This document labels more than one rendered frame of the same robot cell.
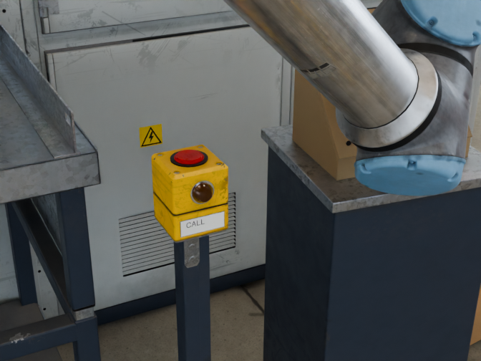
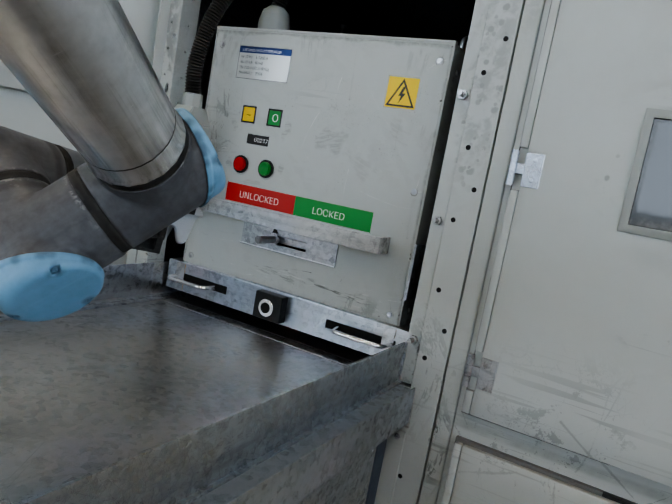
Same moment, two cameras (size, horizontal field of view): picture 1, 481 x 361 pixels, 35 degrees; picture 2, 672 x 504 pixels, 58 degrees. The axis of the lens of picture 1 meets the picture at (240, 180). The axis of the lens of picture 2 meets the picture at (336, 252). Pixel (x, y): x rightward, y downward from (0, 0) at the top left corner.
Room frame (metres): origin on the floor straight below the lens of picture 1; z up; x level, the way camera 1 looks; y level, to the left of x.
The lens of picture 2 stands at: (0.99, -0.14, 1.17)
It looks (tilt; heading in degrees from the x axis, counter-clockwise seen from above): 8 degrees down; 55
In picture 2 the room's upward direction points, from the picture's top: 10 degrees clockwise
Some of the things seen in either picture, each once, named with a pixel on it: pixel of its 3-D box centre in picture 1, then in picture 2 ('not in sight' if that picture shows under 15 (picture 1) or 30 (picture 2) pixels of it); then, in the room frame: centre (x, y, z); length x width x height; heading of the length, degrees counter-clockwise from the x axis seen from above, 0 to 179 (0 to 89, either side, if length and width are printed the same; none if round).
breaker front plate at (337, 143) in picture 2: not in sight; (299, 170); (1.55, 0.82, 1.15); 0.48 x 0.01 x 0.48; 117
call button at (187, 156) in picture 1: (189, 160); not in sight; (0.91, 0.07, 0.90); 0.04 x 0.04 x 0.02
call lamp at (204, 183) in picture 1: (204, 194); not in sight; (0.87, 0.05, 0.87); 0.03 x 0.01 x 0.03; 117
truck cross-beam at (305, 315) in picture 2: not in sight; (281, 304); (1.57, 0.82, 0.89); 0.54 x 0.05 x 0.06; 117
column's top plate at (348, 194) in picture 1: (378, 153); not in sight; (1.28, -0.25, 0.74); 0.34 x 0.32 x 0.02; 110
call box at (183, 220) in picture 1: (190, 192); not in sight; (0.91, 0.07, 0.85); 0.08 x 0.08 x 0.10; 27
